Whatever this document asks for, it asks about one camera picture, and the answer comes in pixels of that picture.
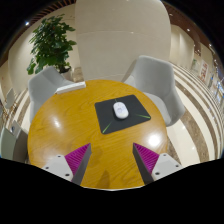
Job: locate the small white chair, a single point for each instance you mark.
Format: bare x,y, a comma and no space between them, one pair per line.
10,97

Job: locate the dark grey mouse pad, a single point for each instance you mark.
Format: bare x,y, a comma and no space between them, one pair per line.
136,111

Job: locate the white cartoon-print computer mouse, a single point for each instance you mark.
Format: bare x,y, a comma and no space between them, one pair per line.
120,110

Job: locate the grey upholstered armchair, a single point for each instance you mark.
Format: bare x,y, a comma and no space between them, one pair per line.
43,86
156,80
11,143

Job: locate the white power strip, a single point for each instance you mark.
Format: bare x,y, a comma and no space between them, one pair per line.
70,87

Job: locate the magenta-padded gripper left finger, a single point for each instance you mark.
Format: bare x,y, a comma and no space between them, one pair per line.
76,158

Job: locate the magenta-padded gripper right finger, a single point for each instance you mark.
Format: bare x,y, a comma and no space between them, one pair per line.
147,158

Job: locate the green potted plant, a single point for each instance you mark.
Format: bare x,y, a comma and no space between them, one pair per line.
50,43

